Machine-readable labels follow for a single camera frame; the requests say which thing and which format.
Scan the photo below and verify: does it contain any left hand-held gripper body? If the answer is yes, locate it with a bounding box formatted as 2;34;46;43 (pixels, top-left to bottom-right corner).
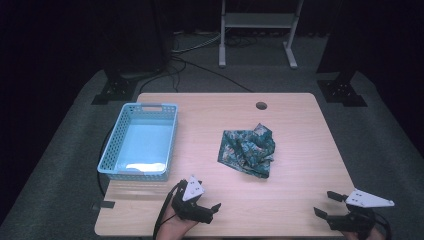
171;175;215;225

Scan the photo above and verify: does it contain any light blue plastic basket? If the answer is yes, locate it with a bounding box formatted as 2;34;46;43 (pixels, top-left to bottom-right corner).
96;102;179;183

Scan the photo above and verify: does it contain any black table edge bracket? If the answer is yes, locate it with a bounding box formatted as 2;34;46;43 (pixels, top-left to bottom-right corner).
91;200;116;211

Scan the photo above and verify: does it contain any white metal stand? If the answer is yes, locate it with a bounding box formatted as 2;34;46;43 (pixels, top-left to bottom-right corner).
218;0;305;70

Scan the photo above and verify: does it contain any black floor cable bundle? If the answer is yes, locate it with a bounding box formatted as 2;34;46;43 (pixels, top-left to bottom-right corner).
224;33;258;48

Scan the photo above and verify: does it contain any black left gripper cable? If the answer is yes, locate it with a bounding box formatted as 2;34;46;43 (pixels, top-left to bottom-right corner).
152;181;183;240

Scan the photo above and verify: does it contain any person's right hand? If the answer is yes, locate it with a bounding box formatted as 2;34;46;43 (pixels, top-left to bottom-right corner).
342;225;385;240

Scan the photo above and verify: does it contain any black stand base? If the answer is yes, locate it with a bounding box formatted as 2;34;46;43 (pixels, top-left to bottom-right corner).
91;68;138;106
316;70;369;108

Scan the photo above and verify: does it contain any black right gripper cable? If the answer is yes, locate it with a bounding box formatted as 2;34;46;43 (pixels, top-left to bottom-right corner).
372;211;393;240

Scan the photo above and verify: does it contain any person's left hand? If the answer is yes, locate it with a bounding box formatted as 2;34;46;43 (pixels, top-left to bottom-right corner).
155;202;201;240

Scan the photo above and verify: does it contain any teal floral shirt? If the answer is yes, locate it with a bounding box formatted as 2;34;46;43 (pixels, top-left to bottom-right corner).
217;122;277;180

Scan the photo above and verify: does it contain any white floor cable bundle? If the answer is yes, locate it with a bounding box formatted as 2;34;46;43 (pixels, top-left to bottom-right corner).
171;30;224;55

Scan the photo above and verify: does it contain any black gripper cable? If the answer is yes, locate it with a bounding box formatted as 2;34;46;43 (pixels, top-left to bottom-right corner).
372;211;393;240
152;181;183;240

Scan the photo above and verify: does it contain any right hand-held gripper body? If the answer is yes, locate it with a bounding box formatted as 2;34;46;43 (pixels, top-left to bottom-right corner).
328;188;396;233

